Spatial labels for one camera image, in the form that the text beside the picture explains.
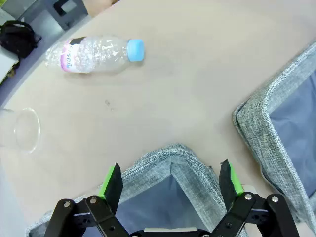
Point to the grey plastic stool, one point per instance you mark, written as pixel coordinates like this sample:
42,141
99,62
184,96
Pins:
76,17

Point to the grey woven fabric basket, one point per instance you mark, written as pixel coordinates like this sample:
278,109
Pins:
158,160
256,128

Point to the clear bottle with blue cap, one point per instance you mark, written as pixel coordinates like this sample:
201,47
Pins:
98,54

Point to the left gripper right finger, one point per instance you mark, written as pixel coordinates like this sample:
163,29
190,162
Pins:
227,185

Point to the clear plastic cup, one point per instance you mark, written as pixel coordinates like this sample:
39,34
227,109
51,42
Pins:
27,128

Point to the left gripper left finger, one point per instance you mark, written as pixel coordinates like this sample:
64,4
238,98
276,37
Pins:
111,187

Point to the black backpack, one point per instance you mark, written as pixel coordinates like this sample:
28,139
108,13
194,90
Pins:
17,37

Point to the white counter with wooden top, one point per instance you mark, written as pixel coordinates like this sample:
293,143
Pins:
6,64

